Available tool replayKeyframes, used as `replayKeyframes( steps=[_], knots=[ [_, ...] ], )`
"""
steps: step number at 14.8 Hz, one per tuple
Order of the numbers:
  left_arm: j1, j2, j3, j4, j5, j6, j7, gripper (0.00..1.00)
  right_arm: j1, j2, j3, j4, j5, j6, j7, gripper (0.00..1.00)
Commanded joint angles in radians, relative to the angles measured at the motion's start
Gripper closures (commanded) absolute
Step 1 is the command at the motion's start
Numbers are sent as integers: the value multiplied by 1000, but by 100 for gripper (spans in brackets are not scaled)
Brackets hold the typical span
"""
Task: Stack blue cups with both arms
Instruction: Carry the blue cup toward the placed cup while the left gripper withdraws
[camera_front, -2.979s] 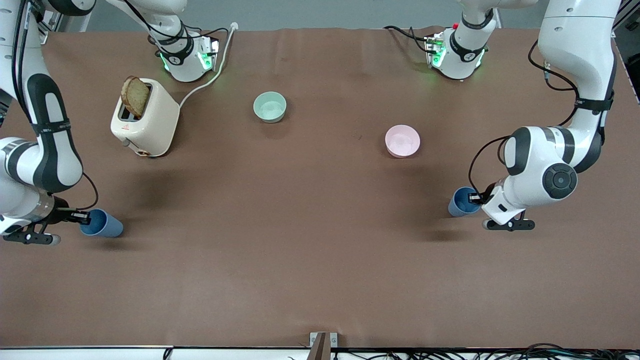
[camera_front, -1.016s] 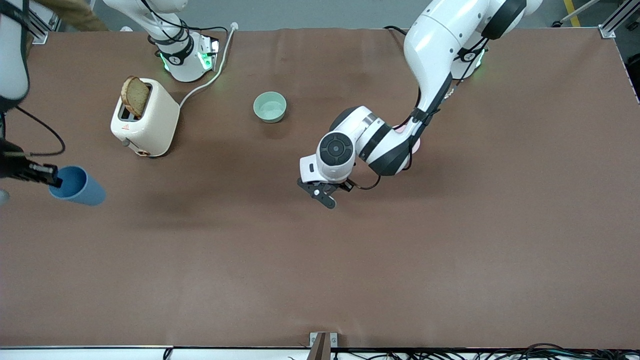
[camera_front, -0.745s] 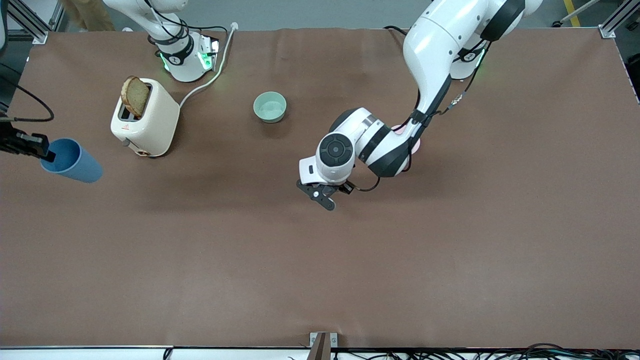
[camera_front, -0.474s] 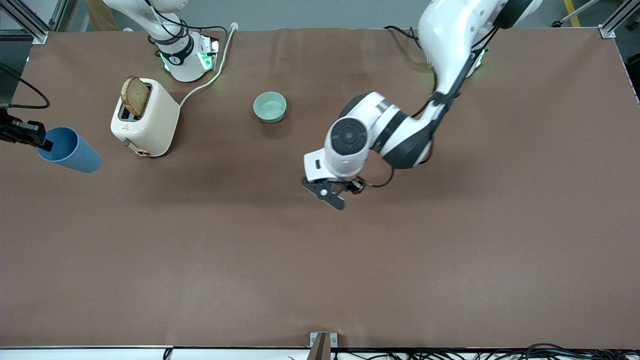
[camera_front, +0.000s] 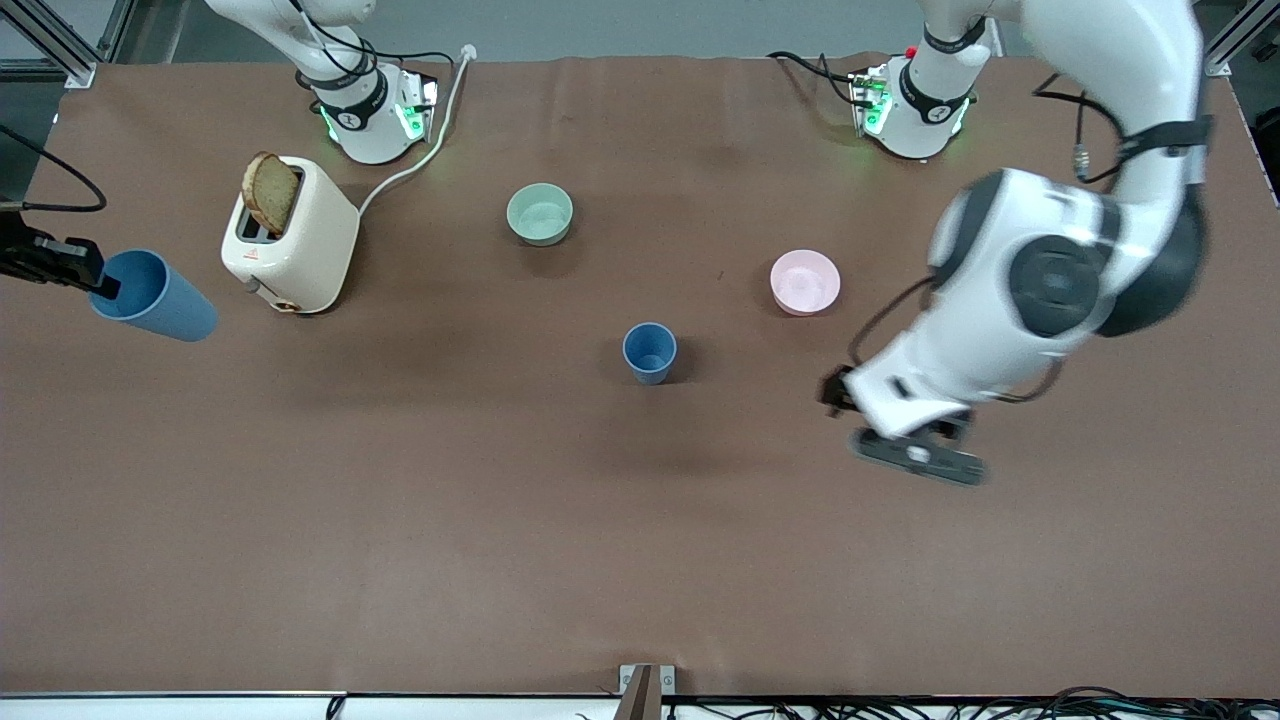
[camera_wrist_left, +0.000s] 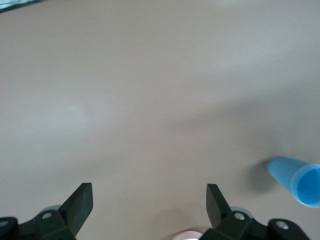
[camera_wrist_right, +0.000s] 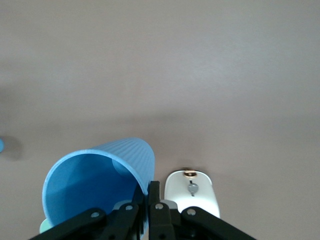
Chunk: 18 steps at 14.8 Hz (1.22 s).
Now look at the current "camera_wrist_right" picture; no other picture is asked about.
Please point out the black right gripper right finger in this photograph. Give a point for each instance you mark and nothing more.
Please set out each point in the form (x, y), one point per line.
(170, 225)

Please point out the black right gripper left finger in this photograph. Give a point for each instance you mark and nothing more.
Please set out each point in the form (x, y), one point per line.
(112, 225)

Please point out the mint green bowl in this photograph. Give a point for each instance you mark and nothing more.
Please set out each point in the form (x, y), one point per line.
(45, 226)

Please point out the blue ribbed plastic cup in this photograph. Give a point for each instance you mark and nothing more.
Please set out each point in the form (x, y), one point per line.
(87, 180)
(1, 145)

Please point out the cream white toaster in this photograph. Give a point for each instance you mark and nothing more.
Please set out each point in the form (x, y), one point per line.
(202, 197)

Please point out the brown table cover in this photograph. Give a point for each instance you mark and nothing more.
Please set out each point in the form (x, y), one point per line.
(175, 75)

